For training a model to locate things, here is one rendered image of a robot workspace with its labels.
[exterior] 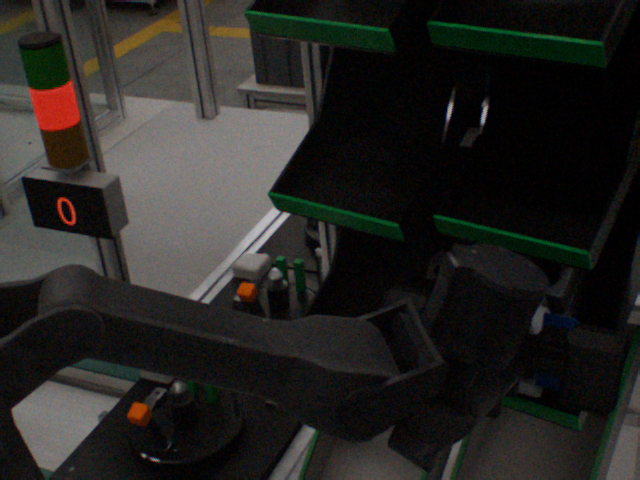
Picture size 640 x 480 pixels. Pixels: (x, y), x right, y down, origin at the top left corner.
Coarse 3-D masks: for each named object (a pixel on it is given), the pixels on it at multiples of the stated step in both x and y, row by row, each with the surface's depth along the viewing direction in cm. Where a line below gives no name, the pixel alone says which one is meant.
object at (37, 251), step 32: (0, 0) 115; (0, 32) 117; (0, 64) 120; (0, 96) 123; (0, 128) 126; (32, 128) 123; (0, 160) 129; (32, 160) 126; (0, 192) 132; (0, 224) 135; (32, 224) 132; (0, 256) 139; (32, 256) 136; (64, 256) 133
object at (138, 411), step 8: (152, 400) 109; (136, 408) 107; (144, 408) 106; (152, 408) 108; (128, 416) 106; (136, 416) 106; (144, 416) 106; (136, 424) 107; (144, 424) 106; (152, 424) 108; (152, 432) 109; (160, 432) 110; (152, 440) 111; (160, 440) 111
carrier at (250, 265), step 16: (256, 256) 148; (320, 256) 132; (240, 272) 146; (256, 272) 145; (272, 272) 133; (288, 272) 147; (304, 272) 137; (320, 272) 133; (224, 288) 145; (272, 288) 134; (288, 288) 140; (304, 288) 138; (224, 304) 141; (240, 304) 136; (272, 304) 135; (288, 304) 135; (304, 304) 136; (288, 320) 133
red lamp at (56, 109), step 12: (72, 84) 114; (36, 96) 113; (48, 96) 112; (60, 96) 113; (72, 96) 114; (36, 108) 114; (48, 108) 113; (60, 108) 113; (72, 108) 114; (48, 120) 114; (60, 120) 114; (72, 120) 115
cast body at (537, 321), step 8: (544, 296) 82; (544, 304) 83; (536, 312) 78; (544, 312) 77; (536, 320) 77; (536, 328) 77; (536, 368) 78; (520, 384) 79; (528, 384) 78; (520, 392) 81; (528, 392) 80; (536, 392) 79
